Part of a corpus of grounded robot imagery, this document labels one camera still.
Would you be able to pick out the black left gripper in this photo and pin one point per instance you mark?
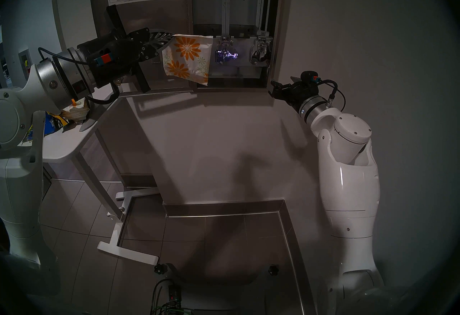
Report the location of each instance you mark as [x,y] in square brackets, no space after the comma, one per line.
[127,62]

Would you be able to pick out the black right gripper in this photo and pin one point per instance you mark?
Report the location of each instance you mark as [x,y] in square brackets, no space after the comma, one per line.
[302,96]

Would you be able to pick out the orange floral pad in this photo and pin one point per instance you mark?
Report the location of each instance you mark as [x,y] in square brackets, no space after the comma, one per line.
[187,55]

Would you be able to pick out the stainless steel wall dispenser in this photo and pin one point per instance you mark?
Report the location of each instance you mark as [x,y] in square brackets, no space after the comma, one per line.
[172,12]

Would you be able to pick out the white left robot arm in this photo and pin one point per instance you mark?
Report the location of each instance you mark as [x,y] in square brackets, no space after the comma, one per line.
[21,181]

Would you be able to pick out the dark robot base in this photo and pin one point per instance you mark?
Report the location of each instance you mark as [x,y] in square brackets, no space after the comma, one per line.
[230,296]

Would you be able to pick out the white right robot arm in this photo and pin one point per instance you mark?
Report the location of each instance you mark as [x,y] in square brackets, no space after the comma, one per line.
[352,188]

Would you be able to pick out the chrome dispensing lever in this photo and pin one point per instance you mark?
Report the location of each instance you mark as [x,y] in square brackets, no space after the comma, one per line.
[261,52]
[225,53]

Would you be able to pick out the orange floral pad package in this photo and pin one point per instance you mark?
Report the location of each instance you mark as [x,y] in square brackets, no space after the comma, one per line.
[77,111]

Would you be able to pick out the blue yellow pad package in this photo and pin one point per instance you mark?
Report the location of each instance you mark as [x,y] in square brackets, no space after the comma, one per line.
[54,123]

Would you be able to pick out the white table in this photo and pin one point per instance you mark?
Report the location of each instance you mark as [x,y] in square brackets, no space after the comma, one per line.
[61,145]

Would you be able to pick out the black star knob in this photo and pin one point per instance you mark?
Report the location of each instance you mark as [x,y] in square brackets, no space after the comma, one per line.
[161,269]
[273,270]

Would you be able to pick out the black box red light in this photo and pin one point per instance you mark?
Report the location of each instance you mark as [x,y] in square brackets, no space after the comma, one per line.
[174,294]

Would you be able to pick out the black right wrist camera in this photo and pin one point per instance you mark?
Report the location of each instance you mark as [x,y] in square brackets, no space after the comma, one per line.
[309,77]

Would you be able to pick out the grey wall alarm box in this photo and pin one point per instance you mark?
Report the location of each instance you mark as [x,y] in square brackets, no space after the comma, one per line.
[25,62]

